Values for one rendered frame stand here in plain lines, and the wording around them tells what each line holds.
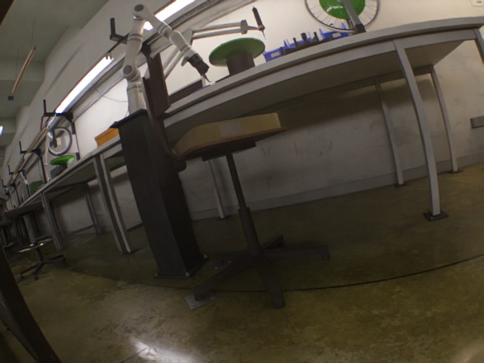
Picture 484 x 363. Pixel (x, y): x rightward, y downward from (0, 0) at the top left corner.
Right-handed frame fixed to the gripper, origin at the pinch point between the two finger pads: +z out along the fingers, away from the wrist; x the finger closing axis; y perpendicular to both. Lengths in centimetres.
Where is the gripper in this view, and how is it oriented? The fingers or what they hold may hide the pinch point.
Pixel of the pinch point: (209, 81)
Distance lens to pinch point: 138.1
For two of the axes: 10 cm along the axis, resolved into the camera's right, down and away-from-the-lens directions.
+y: 6.5, -6.8, 3.3
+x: -4.2, 0.4, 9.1
